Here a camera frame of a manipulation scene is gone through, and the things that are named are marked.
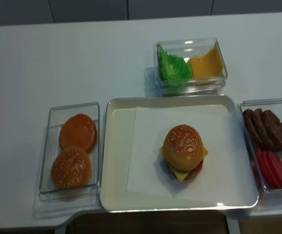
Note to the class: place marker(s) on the sesame bun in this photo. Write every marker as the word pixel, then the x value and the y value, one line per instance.
pixel 183 148
pixel 71 168

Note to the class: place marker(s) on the clear bun container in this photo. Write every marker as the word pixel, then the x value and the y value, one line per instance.
pixel 57 117

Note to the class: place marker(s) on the sesame top bun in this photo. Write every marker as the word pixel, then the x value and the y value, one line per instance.
pixel 183 148

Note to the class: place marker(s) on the white paper sheet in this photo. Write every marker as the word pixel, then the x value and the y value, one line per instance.
pixel 147 174

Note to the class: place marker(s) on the brown patty left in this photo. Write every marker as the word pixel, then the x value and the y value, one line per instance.
pixel 248 121

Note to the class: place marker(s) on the green lettuce leaf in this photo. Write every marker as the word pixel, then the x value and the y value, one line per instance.
pixel 174 71

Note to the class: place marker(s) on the white serving tray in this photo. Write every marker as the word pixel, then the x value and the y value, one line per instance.
pixel 120 119

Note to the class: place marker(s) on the clear patty tomato container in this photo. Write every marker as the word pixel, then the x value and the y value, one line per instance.
pixel 275 106

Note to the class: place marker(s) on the brown patty in burger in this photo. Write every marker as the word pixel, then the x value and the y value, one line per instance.
pixel 180 176

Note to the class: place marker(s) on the yellow cheese slice in container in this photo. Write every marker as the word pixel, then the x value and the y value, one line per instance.
pixel 208 65

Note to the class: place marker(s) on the yellow cheese slice on burger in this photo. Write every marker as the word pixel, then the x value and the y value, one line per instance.
pixel 192 174

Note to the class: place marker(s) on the clear lettuce cheese container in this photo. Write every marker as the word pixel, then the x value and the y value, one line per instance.
pixel 186 49

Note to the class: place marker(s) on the brown patty middle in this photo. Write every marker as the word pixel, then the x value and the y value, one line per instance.
pixel 257 119

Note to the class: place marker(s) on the red tomato slice right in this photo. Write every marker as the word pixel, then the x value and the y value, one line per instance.
pixel 275 165

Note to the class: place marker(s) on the red tomato slice in burger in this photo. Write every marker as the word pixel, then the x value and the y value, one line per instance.
pixel 198 168

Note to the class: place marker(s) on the brown patty right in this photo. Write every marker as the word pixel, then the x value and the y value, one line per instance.
pixel 273 127

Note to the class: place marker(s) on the red tomato slice left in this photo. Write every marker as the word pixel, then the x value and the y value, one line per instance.
pixel 258 154

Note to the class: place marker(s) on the sesame bun in container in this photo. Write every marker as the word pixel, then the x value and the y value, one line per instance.
pixel 71 168

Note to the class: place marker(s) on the plain smooth bun half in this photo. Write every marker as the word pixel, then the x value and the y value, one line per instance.
pixel 79 130

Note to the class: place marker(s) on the red tomato slice middle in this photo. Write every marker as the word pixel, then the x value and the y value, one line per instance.
pixel 268 174

